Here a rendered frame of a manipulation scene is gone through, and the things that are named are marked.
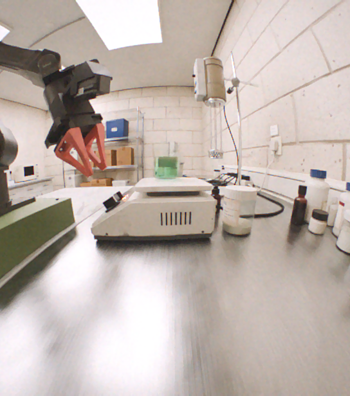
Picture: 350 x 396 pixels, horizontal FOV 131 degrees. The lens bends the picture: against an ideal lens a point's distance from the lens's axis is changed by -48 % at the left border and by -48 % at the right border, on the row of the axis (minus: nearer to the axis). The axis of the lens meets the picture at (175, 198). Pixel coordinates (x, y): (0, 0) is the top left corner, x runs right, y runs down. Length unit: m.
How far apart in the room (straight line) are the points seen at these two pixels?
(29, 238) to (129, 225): 0.17
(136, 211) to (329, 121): 0.58
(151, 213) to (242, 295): 0.16
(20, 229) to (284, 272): 0.36
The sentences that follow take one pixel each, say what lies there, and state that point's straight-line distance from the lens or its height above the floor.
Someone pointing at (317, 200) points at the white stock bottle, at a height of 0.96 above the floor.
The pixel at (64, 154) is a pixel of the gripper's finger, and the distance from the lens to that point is 0.28.
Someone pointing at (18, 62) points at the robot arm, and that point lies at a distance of 0.40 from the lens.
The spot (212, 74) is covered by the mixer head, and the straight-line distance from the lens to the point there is 0.71.
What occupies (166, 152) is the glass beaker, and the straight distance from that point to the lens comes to 0.27.
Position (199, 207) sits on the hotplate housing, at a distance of 0.23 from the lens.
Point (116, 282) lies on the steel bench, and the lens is 0.18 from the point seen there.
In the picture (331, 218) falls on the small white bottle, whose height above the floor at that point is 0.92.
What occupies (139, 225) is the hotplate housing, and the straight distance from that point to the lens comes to 0.23.
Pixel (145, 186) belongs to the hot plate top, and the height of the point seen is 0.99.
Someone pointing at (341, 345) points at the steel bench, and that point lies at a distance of 0.18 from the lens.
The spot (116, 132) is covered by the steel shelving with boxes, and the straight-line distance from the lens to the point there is 2.54.
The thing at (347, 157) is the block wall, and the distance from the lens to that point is 0.53.
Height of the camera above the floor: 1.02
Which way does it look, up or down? 13 degrees down
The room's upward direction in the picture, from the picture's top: straight up
